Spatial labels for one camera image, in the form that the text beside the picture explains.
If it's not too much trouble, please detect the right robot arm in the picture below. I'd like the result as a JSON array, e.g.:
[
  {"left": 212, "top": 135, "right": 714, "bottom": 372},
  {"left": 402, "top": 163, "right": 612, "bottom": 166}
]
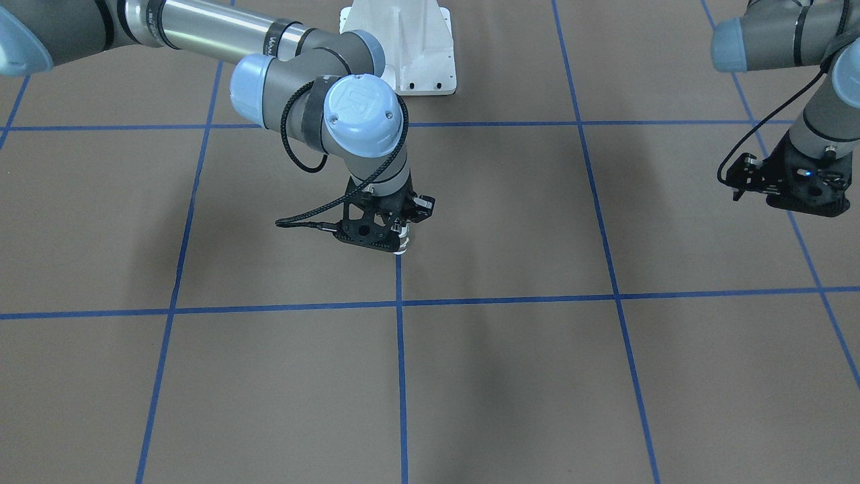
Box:
[{"left": 2, "top": 1, "right": 434, "bottom": 240}]

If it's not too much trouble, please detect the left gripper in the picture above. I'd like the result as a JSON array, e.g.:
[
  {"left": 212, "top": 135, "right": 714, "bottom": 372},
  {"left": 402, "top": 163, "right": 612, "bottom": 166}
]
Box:
[{"left": 766, "top": 134, "right": 852, "bottom": 217}]

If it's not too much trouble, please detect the white camera stand pillar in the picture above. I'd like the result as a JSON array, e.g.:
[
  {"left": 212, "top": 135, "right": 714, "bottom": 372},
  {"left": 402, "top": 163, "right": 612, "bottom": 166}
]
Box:
[{"left": 339, "top": 1, "right": 458, "bottom": 96}]

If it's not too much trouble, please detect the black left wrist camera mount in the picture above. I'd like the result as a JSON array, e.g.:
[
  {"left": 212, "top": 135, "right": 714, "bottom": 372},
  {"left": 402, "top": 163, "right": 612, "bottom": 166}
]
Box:
[{"left": 724, "top": 153, "right": 772, "bottom": 202}]

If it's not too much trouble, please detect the black camera cable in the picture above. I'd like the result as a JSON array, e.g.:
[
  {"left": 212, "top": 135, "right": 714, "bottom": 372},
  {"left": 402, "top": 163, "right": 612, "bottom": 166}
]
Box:
[{"left": 716, "top": 34, "right": 860, "bottom": 188}]

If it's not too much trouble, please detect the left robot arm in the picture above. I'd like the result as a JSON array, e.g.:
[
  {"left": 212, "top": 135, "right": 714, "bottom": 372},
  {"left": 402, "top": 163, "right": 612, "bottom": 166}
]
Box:
[{"left": 712, "top": 1, "right": 859, "bottom": 217}]

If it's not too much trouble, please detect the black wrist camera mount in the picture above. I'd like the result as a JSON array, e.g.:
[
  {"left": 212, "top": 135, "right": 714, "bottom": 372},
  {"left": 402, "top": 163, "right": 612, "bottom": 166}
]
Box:
[
  {"left": 724, "top": 153, "right": 772, "bottom": 202},
  {"left": 333, "top": 193, "right": 404, "bottom": 253}
]

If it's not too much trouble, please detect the black braided cable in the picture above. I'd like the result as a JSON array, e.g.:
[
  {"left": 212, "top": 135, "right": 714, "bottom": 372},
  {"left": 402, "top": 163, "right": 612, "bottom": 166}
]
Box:
[{"left": 275, "top": 75, "right": 409, "bottom": 233}]

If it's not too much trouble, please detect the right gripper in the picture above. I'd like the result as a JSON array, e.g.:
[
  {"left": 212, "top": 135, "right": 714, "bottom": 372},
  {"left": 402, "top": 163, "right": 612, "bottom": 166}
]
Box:
[{"left": 346, "top": 177, "right": 436, "bottom": 233}]

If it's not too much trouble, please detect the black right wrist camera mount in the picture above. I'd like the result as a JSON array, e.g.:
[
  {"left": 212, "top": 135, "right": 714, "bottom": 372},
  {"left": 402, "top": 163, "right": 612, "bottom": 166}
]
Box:
[{"left": 333, "top": 193, "right": 404, "bottom": 253}]

